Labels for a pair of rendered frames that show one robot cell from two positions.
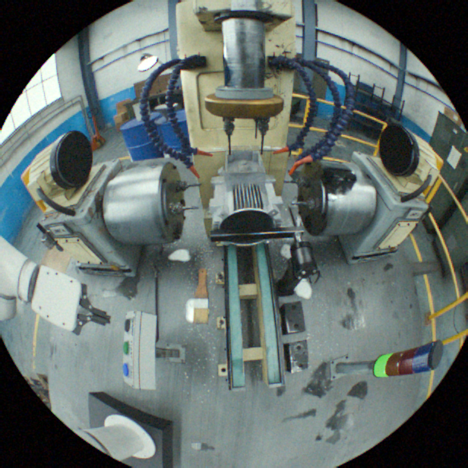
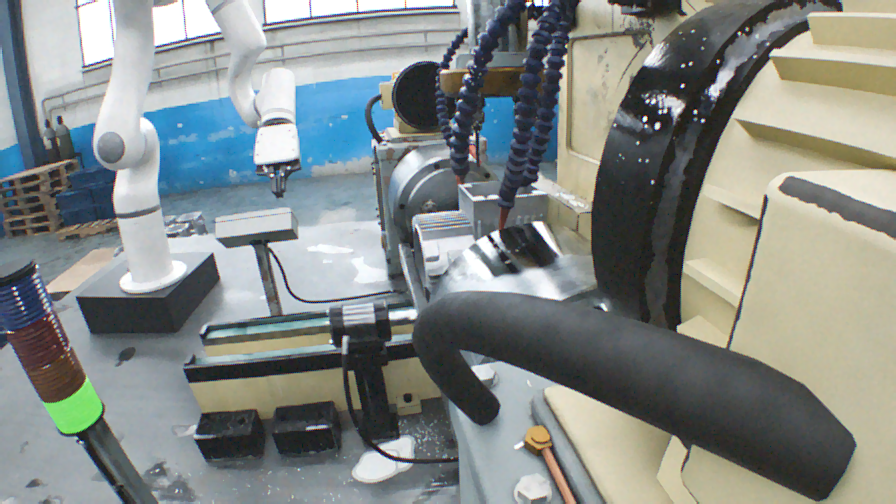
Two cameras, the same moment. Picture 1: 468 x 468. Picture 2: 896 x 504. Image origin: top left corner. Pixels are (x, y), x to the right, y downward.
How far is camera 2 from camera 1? 0.72 m
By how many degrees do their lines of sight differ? 66
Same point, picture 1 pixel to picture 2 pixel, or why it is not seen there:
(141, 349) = (254, 219)
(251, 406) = (174, 397)
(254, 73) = (473, 28)
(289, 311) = (314, 408)
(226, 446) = (115, 376)
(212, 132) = (574, 159)
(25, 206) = (491, 147)
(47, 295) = (273, 136)
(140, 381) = (223, 222)
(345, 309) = not seen: outside the picture
